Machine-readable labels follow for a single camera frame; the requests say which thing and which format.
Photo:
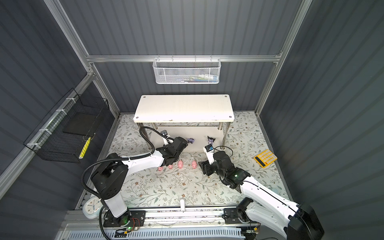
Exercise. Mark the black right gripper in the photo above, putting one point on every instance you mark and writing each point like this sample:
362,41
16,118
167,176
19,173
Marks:
205,167

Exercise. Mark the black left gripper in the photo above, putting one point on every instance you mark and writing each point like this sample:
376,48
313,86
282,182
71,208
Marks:
164,148

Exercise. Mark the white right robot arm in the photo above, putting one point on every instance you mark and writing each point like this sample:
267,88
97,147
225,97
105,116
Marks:
260,204

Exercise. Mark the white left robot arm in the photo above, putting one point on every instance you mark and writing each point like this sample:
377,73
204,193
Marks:
110,174

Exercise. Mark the white two-tier shelf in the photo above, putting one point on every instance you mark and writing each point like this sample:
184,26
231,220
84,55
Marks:
197,117

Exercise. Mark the yellow calculator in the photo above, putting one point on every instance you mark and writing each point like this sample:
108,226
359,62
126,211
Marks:
265,158

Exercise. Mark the items in mesh basket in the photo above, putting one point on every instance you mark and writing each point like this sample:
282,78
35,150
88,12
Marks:
206,78

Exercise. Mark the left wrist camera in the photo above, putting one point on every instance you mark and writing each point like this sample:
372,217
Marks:
166,137

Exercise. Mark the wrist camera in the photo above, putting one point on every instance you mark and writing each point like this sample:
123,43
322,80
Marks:
166,137
209,150

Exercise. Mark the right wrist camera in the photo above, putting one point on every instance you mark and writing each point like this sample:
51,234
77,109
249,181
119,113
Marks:
209,150

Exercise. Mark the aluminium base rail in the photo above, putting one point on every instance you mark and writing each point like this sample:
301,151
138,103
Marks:
190,217

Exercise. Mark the white wire mesh basket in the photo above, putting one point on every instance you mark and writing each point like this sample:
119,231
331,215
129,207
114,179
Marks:
169,73

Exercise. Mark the black wire wall basket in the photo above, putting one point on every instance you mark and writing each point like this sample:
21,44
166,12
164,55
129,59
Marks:
64,134

